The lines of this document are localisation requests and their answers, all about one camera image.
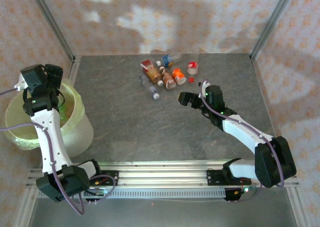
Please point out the brown coffee bottle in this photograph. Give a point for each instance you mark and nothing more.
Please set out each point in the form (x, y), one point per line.
(168, 80)

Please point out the orange label clear bottle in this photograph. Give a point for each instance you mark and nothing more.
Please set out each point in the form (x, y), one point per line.
(178, 74)

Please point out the clear bottle printed white cap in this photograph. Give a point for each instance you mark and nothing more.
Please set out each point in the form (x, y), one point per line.
(156, 95)

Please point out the red label red cap bottle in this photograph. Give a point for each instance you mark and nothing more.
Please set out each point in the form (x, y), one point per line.
(193, 65)

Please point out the small blue label water bottle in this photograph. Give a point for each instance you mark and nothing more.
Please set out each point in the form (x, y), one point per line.
(166, 59)

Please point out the brown tea bottle red label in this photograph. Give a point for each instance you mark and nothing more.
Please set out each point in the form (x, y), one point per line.
(150, 70)

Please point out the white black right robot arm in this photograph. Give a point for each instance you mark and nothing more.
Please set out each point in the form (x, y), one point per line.
(245, 132)

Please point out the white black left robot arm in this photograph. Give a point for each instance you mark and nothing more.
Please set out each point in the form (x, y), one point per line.
(48, 137)

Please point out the yellow-green plastic bin liner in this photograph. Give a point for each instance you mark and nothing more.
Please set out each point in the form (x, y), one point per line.
(75, 99)

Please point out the white round bin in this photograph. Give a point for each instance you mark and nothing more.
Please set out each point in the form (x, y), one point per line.
(77, 137)

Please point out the aluminium table edge rail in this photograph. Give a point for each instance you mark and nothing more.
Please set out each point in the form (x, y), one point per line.
(74, 69)
(266, 99)

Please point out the aluminium frame post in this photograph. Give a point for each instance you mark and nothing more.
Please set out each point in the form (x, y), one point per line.
(273, 19)
(50, 19)

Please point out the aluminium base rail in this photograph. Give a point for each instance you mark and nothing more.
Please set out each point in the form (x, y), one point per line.
(162, 174)

